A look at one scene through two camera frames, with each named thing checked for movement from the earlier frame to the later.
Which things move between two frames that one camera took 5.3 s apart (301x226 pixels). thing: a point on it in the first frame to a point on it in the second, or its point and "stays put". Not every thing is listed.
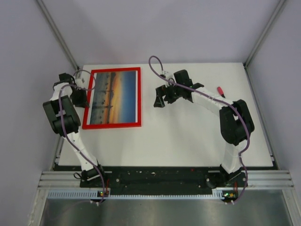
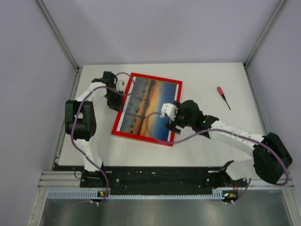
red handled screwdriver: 221,92 stays put
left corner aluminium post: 51,22 stays put
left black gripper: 82,103 to 117,105
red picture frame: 96,126 to 141,138
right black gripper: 161,92 to 172,125
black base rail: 164,180 stays put
